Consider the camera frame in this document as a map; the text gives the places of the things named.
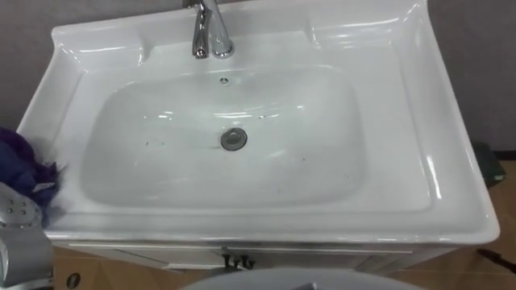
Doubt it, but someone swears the purple blue cleaning cloth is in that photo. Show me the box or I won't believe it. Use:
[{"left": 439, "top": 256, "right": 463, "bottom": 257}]
[{"left": 0, "top": 126, "right": 68, "bottom": 227}]

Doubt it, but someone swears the grey round drain plug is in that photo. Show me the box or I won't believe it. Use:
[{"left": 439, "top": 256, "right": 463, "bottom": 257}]
[{"left": 219, "top": 127, "right": 248, "bottom": 152}]

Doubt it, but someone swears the white ceramic sink basin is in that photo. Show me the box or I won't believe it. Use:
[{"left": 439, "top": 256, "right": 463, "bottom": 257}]
[{"left": 16, "top": 0, "right": 501, "bottom": 247}]

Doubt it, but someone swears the white vanity cabinet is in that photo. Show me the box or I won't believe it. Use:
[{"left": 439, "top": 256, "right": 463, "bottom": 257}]
[{"left": 51, "top": 240, "right": 459, "bottom": 276}]

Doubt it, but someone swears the chrome faucet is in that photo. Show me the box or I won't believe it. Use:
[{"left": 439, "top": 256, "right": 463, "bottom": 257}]
[{"left": 182, "top": 0, "right": 235, "bottom": 60}]

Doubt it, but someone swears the robot body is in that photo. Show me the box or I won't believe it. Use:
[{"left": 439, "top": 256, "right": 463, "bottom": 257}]
[{"left": 180, "top": 267, "right": 428, "bottom": 290}]

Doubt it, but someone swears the dark green object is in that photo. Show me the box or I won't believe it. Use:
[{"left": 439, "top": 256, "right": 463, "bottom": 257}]
[{"left": 472, "top": 140, "right": 507, "bottom": 189}]

